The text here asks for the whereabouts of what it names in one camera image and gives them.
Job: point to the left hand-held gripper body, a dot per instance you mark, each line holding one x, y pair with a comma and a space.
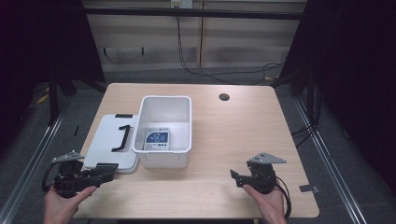
67, 183

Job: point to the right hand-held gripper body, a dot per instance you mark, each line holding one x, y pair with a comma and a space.
264, 175

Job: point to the person's left hand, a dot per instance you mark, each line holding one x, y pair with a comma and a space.
60, 206

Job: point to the person's right hand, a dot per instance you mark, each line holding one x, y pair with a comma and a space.
269, 205

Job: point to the grey tape strip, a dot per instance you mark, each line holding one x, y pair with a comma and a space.
308, 188

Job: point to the small black floor strip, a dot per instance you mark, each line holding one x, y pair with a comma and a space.
76, 130

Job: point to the blue and white packet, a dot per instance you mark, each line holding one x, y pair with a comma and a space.
157, 139

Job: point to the white plastic storage box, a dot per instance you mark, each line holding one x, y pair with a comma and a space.
165, 130

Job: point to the black metal stand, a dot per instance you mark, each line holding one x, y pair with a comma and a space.
53, 99

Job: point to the yellow tape strip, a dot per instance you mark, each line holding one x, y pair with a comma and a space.
42, 99

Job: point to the black curtain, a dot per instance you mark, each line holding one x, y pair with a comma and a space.
355, 77
40, 46

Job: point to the black horizontal metal bar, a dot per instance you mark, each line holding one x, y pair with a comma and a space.
193, 13

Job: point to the metal floor rail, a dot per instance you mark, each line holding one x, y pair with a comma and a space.
28, 169
330, 168

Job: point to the white wall power outlet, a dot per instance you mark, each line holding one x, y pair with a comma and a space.
181, 3

